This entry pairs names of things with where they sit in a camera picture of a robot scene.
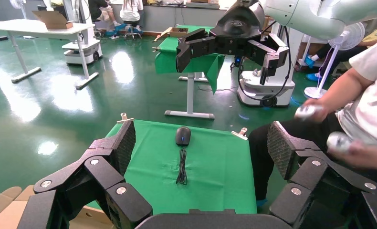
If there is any grey back counter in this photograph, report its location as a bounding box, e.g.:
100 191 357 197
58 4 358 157
109 0 237 33

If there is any white handheld controller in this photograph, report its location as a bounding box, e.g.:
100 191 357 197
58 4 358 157
294 104 325 122
326 131 355 155

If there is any white pedestal table frame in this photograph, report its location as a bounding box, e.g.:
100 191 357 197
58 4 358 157
164 72 216 120

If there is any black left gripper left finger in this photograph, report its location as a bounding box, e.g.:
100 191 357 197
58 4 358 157
16 120 153 229

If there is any green tablecloth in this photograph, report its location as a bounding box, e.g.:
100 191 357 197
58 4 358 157
86 119 258 215
154 24 226 95

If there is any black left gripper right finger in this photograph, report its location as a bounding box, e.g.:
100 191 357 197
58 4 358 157
266 121 377 229

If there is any small brown cardboard box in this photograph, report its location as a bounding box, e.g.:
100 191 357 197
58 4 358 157
168 27 189 38

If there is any operator right forearm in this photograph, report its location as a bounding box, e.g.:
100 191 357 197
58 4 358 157
320 67 377 112

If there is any crouching person in black top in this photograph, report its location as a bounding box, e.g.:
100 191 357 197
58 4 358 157
87 0 115 23

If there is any operator right hand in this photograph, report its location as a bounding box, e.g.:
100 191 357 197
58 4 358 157
303 98 330 124

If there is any operator left hand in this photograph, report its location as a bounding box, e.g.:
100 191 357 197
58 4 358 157
329 142 375 172

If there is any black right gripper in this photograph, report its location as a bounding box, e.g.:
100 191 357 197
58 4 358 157
175 1 290 86

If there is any black wired computer mouse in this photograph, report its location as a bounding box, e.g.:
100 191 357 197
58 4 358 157
175 126 192 186

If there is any seated operator in white shirt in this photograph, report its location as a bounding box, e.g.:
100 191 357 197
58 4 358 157
248 31 377 209

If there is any seated person in white top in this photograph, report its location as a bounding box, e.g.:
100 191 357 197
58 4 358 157
119 0 145 33

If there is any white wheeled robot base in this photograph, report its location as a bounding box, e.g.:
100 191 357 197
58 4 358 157
62 0 103 66
237 22 305 108

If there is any open brown cardboard carton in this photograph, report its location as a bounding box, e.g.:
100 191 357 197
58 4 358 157
31 10 74 31

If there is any white standing pedestal fan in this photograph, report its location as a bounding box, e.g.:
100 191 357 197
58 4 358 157
303 21 366 101

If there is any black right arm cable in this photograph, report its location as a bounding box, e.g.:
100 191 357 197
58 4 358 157
237 20 292 103

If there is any long white desk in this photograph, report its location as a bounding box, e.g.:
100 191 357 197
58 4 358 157
0 19 100 91

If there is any silver metal binder clip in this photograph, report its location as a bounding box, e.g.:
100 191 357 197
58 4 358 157
116 112 135 124
231 127 249 141

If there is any open brown cardboard mailer box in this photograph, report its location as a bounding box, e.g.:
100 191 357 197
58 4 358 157
0 186 115 229

